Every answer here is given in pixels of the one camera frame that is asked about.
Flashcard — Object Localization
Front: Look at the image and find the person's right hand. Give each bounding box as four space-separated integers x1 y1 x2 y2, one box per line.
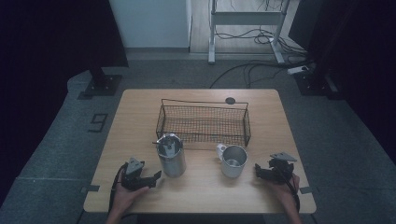
270 173 302 204

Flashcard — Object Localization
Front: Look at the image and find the black wire mesh basket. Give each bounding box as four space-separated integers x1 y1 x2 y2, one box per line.
155 98 252 148

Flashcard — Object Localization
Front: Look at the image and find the white power strip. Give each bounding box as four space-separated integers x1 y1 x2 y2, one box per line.
286 64 310 76

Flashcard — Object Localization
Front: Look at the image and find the steel mug with white handle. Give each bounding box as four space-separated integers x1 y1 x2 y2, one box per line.
216 143 248 179

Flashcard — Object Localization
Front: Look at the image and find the bundle of floor cables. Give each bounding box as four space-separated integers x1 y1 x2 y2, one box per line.
214 26 309 58

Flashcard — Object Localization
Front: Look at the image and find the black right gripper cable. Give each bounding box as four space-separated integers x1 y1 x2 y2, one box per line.
278 166 302 213

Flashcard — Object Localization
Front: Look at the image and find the white metal desk frame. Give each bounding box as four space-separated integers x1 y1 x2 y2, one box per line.
207 0 292 65

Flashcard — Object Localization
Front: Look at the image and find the black stand base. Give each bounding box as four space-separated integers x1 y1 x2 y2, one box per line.
82 66 123 97
293 69 341 98

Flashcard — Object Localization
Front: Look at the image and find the black curtain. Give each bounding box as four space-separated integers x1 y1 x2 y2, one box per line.
0 0 130 203
288 0 396 169

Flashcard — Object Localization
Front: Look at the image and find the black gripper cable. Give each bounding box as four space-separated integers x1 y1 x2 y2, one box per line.
107 162 129 217
278 166 302 213

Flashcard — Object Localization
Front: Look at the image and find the long black floor cable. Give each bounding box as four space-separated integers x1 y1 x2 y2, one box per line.
208 60 316 90

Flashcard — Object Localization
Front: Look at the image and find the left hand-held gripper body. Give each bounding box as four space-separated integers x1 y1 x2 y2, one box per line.
120 157 157 191

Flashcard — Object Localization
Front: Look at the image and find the tall steel cup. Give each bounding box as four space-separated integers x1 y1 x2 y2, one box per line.
152 133 187 178

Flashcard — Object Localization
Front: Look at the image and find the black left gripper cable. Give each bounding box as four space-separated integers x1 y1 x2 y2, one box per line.
107 162 129 217

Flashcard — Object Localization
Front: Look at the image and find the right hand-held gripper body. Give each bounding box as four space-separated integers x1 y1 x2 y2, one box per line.
265 151 298 185

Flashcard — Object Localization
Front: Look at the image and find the person's left hand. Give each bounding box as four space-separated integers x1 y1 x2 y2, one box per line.
111 185 150 214

